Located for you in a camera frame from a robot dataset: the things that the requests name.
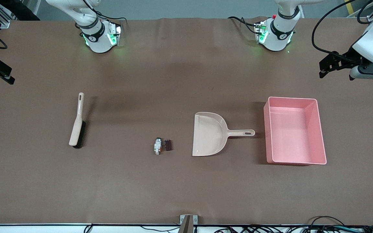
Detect black cable bundle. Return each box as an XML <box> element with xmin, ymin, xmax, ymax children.
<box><xmin>214</xmin><ymin>216</ymin><xmax>373</xmax><ymax>233</ymax></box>

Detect pink plastic bin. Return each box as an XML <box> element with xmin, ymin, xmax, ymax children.
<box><xmin>263</xmin><ymin>96</ymin><xmax>327</xmax><ymax>166</ymax></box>

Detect black base cable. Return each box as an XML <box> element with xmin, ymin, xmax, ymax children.
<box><xmin>94</xmin><ymin>10</ymin><xmax>128</xmax><ymax>24</ymax></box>
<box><xmin>227</xmin><ymin>16</ymin><xmax>259</xmax><ymax>33</ymax></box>

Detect green lit base connector box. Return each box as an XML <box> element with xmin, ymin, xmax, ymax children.
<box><xmin>107</xmin><ymin>20</ymin><xmax>122</xmax><ymax>46</ymax></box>
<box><xmin>254</xmin><ymin>21</ymin><xmax>268</xmax><ymax>45</ymax></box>

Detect grey metal bracket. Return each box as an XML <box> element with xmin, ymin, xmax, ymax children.
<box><xmin>179</xmin><ymin>215</ymin><xmax>198</xmax><ymax>233</ymax></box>

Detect beige plastic dustpan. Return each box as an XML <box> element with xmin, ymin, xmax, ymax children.
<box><xmin>192</xmin><ymin>112</ymin><xmax>255</xmax><ymax>157</ymax></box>

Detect brown table cover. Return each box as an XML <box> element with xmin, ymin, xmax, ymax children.
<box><xmin>0</xmin><ymin>17</ymin><xmax>373</xmax><ymax>226</ymax></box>

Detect beige hand brush black bristles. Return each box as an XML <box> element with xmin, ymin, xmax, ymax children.
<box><xmin>69</xmin><ymin>92</ymin><xmax>86</xmax><ymax>149</ymax></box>

